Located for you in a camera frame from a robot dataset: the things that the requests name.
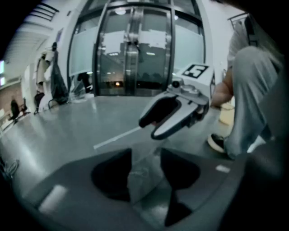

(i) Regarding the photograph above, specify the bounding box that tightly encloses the black mezzanine railing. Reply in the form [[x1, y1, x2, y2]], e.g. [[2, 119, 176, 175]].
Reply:
[[28, 1, 60, 22]]

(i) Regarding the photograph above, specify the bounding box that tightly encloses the glass double door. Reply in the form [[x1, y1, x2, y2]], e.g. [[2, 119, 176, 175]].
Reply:
[[67, 0, 213, 97]]

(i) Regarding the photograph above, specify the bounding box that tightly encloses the person's white shirt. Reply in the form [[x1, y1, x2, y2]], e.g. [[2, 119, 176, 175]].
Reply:
[[227, 21, 252, 68]]

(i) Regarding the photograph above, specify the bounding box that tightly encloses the black stair railing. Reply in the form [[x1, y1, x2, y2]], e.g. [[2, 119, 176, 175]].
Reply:
[[227, 12, 249, 31]]

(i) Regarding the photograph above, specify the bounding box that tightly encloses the dark grey cloth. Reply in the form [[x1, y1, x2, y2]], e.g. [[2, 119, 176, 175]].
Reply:
[[126, 142, 167, 205]]

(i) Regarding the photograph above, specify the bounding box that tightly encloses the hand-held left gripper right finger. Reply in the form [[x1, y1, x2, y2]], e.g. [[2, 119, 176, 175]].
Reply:
[[160, 148, 247, 228]]

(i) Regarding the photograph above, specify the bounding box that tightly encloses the white hanging garment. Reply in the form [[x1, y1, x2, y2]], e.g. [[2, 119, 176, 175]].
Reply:
[[35, 51, 54, 91]]

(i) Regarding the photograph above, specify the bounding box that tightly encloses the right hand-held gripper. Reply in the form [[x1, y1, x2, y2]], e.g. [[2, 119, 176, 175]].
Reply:
[[138, 64, 216, 140]]

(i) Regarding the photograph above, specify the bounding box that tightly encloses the cream container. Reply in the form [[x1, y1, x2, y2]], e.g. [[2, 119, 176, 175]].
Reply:
[[218, 102, 236, 125]]

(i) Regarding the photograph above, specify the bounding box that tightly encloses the person's right shoe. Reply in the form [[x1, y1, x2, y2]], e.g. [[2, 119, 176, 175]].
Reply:
[[207, 133, 228, 154]]

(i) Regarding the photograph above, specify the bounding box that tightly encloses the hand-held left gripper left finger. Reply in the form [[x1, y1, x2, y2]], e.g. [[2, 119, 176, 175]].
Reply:
[[22, 148, 136, 231]]

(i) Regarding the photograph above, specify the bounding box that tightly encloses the person's right forearm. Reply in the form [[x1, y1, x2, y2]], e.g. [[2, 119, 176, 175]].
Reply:
[[211, 67, 234, 109]]

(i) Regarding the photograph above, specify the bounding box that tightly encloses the person's right leg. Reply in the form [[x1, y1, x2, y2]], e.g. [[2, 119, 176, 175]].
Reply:
[[224, 46, 285, 160]]

